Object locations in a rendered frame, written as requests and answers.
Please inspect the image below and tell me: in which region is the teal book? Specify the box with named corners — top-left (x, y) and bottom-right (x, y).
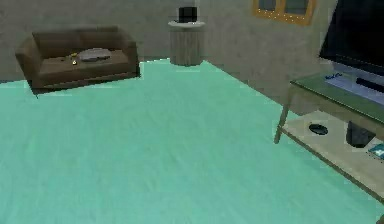
top-left (368, 143), bottom-right (384, 160)

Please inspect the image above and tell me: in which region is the round grey side table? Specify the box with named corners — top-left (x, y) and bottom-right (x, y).
top-left (167, 20), bottom-right (206, 67)

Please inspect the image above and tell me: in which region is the black box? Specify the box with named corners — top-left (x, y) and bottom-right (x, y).
top-left (178, 6), bottom-right (198, 24)

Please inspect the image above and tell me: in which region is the grey laptop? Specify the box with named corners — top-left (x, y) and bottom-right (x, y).
top-left (77, 47), bottom-right (112, 63)

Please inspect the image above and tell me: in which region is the brown sofa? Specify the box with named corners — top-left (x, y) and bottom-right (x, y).
top-left (14, 25), bottom-right (141, 90)

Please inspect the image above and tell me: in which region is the black round dish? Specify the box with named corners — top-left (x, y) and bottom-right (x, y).
top-left (308, 123), bottom-right (329, 136)

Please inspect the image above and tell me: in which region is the glass top television table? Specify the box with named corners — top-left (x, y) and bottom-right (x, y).
top-left (273, 72), bottom-right (384, 224)

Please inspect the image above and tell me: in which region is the dark grey cup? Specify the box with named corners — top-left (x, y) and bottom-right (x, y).
top-left (345, 120), bottom-right (377, 149)

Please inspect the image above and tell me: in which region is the black television set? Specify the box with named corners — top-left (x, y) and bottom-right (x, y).
top-left (318, 0), bottom-right (384, 108)

